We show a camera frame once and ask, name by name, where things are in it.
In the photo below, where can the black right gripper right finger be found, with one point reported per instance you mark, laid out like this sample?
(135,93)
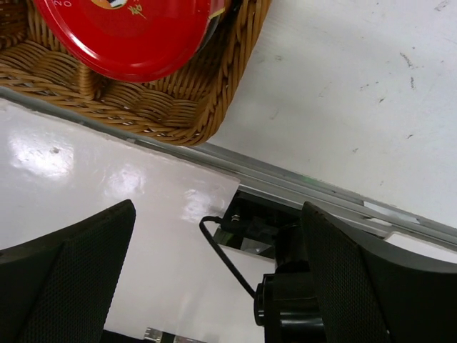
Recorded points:
(369,290)

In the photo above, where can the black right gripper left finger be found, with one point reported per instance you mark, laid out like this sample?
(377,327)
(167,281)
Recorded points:
(59,287)

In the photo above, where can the red-lid sauce jar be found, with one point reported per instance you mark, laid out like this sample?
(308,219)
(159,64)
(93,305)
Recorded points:
(134,40)

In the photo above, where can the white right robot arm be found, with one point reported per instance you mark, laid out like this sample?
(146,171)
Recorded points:
(286,304)

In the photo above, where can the brown wicker divided tray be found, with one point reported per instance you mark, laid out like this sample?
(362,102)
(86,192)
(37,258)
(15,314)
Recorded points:
(184,108)

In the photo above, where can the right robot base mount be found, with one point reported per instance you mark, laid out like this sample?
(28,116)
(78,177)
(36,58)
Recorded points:
(256,226)

